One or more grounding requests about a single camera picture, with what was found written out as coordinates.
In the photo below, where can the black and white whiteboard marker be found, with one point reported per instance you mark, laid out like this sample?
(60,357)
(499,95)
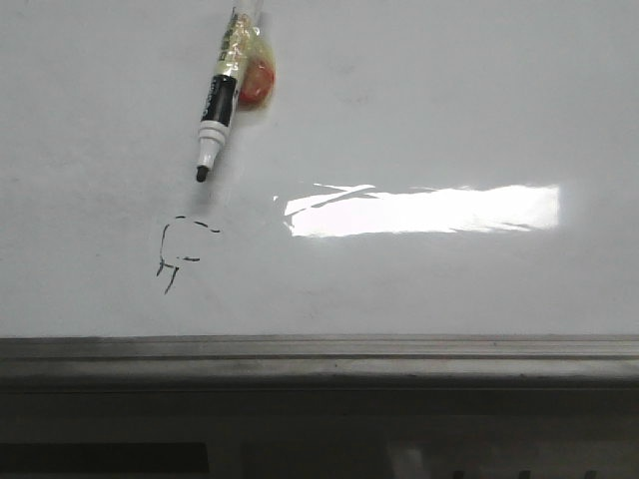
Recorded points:
(228,77)

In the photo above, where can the red magnet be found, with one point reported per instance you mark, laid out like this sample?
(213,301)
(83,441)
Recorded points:
(260,75)

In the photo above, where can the white whiteboard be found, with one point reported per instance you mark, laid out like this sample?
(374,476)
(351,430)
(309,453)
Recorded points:
(422,167)

